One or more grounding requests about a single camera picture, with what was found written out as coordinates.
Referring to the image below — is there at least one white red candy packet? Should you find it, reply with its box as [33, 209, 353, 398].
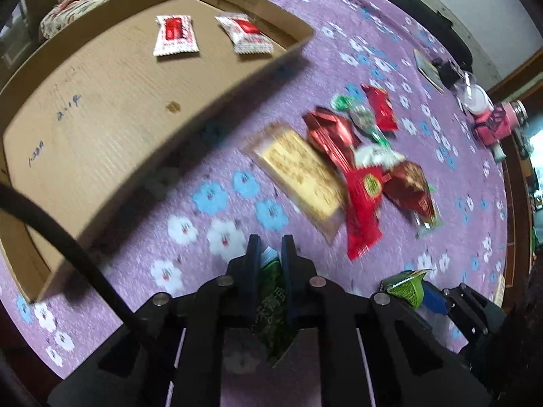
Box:
[215, 14, 272, 55]
[153, 15, 200, 57]

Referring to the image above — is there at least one white green snack packet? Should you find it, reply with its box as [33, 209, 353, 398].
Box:
[354, 144, 404, 168]

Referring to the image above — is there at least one floral cushion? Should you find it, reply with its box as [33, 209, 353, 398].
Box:
[38, 0, 111, 41]

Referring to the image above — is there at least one red packet with green label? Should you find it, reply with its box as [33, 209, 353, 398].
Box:
[341, 163, 393, 260]

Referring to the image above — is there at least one cardboard box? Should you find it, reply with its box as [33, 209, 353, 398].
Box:
[0, 0, 315, 304]

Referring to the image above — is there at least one black cable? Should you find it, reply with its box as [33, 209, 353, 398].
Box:
[0, 182, 141, 335]

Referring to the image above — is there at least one dark red foil snack packet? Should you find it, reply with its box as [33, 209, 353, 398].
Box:
[302, 109, 361, 170]

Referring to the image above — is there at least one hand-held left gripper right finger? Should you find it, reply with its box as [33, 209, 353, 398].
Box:
[280, 234, 493, 407]

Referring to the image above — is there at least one small red snack packet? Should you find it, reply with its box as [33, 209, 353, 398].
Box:
[361, 85, 399, 133]

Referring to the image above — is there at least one clear yellow cracker packet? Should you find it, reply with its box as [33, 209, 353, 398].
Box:
[243, 124, 346, 244]

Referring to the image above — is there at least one dark red printed snack packet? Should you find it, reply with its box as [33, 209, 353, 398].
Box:
[382, 161, 444, 238]

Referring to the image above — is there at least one clear plastic container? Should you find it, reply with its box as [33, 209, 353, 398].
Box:
[456, 70, 478, 98]

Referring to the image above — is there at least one small black device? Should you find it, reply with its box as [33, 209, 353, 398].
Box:
[433, 59, 463, 85]

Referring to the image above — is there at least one green clear candy packet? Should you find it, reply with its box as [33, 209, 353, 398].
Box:
[331, 94, 391, 147]

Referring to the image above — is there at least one white plastic cup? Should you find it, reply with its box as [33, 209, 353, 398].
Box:
[462, 85, 495, 115]

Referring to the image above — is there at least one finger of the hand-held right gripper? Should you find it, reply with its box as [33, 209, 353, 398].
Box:
[422, 282, 507, 344]

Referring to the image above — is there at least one purple floral blanket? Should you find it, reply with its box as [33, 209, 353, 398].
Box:
[0, 0, 510, 380]

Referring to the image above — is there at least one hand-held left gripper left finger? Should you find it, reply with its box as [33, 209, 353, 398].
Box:
[46, 234, 264, 407]

